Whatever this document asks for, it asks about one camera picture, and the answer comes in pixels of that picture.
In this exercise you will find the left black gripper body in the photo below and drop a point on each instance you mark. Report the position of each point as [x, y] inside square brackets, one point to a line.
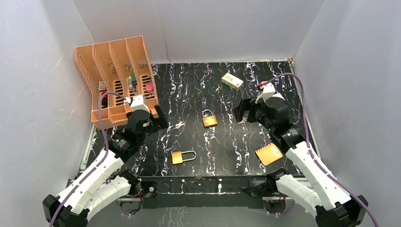
[158, 120]

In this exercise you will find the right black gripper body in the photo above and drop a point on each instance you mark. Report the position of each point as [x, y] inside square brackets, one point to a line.
[257, 112]

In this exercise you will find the silver key bunch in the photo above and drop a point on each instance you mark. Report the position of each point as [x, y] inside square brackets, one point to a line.
[178, 125]

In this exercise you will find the brass padlock long shackle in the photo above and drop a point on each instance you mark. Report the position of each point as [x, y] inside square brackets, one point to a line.
[178, 156]

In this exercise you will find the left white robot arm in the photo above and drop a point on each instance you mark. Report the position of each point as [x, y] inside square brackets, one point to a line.
[90, 192]

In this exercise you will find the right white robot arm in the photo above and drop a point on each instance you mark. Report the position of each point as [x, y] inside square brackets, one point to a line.
[325, 200]

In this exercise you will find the white green small box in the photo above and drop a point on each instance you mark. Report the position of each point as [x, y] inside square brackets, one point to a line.
[232, 81]

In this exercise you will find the pink eraser in organizer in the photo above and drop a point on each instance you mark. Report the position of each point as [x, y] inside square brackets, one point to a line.
[149, 87]

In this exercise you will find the brass padlock centre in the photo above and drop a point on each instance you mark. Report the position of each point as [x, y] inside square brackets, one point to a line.
[208, 118]

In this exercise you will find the orange spiral notebook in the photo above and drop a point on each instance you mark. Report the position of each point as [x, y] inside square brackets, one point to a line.
[269, 154]

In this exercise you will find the red black item in organizer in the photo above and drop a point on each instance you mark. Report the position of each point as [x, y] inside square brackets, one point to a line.
[104, 101]

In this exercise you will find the orange plastic file organizer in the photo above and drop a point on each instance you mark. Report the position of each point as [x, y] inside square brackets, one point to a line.
[119, 67]

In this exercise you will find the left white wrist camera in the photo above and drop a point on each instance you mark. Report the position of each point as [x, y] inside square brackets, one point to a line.
[138, 102]

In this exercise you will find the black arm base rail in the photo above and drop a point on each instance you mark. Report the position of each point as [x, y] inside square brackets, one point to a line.
[214, 191]

